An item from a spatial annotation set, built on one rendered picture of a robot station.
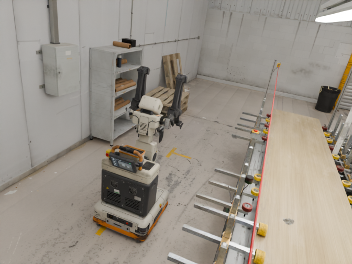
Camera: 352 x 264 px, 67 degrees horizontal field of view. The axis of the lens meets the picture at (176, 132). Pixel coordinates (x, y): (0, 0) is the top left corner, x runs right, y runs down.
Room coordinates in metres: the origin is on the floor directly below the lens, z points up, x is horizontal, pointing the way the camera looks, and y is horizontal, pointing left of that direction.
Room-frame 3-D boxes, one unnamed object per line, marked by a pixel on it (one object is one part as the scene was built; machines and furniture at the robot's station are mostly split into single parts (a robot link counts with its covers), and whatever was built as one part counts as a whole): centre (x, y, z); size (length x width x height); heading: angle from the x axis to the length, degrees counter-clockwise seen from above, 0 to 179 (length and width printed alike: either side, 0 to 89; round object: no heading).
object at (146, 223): (2.36, 0.36, 0.16); 0.67 x 0.64 x 0.25; 163
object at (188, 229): (1.24, -0.37, 0.95); 0.50 x 0.04 x 0.04; 72
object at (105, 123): (4.39, 1.11, 0.78); 0.90 x 0.45 x 1.55; 162
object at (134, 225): (2.04, 0.44, 0.23); 0.41 x 0.02 x 0.08; 73
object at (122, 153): (2.25, 0.40, 0.87); 0.23 x 0.15 x 0.11; 73
